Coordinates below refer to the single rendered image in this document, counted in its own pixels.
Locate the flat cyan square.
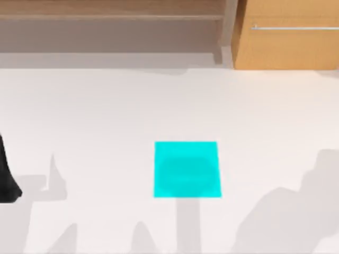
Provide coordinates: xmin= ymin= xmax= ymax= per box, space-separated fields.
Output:
xmin=153 ymin=141 xmax=222 ymax=198

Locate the open wooden shelf unit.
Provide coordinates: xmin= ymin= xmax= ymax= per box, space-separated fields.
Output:
xmin=0 ymin=0 xmax=239 ymax=70

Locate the wooden cupboard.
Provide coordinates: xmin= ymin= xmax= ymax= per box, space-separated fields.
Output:
xmin=230 ymin=0 xmax=339 ymax=70

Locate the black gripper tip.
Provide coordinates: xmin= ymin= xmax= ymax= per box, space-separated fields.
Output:
xmin=0 ymin=134 xmax=23 ymax=204

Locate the long metal handle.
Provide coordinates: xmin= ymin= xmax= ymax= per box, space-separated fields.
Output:
xmin=251 ymin=24 xmax=339 ymax=31

